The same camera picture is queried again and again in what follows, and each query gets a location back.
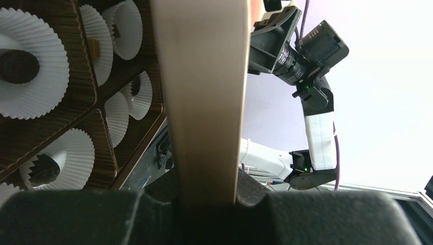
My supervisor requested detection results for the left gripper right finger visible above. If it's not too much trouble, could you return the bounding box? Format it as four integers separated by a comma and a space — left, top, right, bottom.
235, 171, 420, 244

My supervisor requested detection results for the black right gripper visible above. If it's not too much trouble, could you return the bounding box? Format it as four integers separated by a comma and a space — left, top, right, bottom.
248, 0, 350, 86

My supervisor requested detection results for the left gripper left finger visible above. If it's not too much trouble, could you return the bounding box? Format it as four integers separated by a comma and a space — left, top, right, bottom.
1, 190, 177, 244

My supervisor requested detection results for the dark round chocolate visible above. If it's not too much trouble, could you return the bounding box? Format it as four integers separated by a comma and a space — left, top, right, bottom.
1, 48, 40, 84
29, 154, 60, 187

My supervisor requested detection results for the rose gold box lid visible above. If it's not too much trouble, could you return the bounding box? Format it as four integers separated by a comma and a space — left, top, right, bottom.
150, 1, 251, 207

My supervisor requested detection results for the dark brown chocolate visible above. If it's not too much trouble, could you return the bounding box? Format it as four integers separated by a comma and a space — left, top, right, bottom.
131, 76, 141, 96

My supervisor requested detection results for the brown square chocolate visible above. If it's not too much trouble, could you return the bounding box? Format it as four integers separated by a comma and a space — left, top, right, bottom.
87, 38, 101, 60

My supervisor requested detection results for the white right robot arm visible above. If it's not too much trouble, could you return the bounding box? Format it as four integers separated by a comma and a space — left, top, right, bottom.
239, 1, 349, 190

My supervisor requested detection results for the brown chocolate box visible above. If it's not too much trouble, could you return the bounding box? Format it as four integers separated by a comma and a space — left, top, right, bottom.
1, 1, 165, 190

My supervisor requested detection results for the white paper cup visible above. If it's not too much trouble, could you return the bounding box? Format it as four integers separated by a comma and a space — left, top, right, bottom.
0, 182, 23, 207
102, 1, 143, 60
104, 92, 129, 148
79, 5, 113, 86
1, 8, 69, 120
19, 129, 95, 190
121, 71, 153, 120

